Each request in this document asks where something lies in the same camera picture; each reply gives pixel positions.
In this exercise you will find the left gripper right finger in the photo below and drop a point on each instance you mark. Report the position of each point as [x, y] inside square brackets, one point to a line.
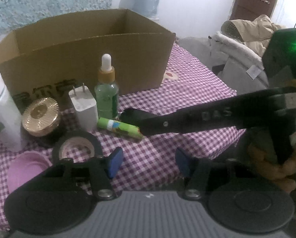
[185, 163]

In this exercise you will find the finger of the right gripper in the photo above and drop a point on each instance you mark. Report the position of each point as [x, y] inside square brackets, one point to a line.
[244, 111]

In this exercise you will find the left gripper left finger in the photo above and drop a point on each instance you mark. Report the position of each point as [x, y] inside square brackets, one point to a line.
[112, 163]

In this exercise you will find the black tape roll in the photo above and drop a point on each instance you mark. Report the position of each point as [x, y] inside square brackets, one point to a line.
[76, 140]

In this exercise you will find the green glue stick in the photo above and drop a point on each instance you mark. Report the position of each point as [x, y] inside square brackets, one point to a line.
[119, 128]

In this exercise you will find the white power adapter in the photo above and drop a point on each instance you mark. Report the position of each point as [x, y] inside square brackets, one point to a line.
[85, 107]

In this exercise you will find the green dropper bottle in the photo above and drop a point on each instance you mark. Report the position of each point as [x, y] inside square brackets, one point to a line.
[107, 90]

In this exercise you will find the gold lid jar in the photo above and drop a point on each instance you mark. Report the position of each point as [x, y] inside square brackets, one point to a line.
[41, 117]

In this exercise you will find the pink round lid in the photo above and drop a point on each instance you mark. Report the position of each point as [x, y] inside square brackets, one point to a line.
[25, 167]

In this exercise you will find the white cylindrical bottle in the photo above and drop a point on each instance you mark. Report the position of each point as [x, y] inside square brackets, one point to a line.
[10, 120]

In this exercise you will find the beige jacket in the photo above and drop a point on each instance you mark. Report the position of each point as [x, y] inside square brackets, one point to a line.
[255, 34]

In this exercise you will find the purple checkered tablecloth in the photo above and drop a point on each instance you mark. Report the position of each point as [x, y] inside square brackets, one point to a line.
[149, 163]

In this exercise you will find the brown cardboard box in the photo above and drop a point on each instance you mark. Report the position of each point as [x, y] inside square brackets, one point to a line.
[49, 57]

